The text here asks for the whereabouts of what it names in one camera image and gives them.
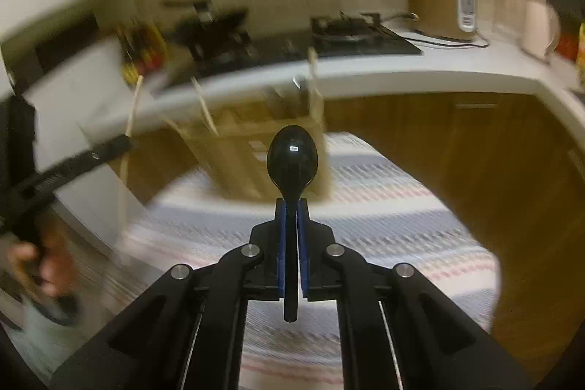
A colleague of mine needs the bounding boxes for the red label sauce bottle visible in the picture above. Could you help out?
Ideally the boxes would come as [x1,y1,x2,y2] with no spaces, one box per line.
[117,23,167,86]

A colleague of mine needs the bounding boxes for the black wok with lid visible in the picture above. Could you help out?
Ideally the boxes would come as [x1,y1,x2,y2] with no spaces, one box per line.
[160,0,249,59]

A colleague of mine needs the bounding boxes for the wooden chopstick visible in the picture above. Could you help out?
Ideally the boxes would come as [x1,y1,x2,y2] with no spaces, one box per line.
[307,46,323,121]
[117,74,145,262]
[190,77,219,137]

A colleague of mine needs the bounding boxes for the person's left hand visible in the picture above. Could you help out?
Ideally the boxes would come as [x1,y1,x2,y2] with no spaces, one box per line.
[7,228,78,302]

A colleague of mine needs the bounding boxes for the black gas stove top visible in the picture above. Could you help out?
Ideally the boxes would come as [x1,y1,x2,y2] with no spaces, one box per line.
[169,13,422,78]

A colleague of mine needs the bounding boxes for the brown rice cooker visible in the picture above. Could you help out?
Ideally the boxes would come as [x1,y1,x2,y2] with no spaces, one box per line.
[408,0,478,42]

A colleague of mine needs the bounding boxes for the black power cable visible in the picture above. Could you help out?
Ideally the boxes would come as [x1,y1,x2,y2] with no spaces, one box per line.
[381,11,490,50]

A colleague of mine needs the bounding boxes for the striped woven table mat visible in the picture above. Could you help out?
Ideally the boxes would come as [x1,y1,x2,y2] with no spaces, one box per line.
[102,132,504,390]

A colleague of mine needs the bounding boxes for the black plastic ladle spoon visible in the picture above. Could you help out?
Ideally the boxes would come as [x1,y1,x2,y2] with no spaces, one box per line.
[267,125,318,323]

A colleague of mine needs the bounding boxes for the tan plastic utensil basket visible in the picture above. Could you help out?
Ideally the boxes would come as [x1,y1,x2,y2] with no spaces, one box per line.
[167,93,330,202]

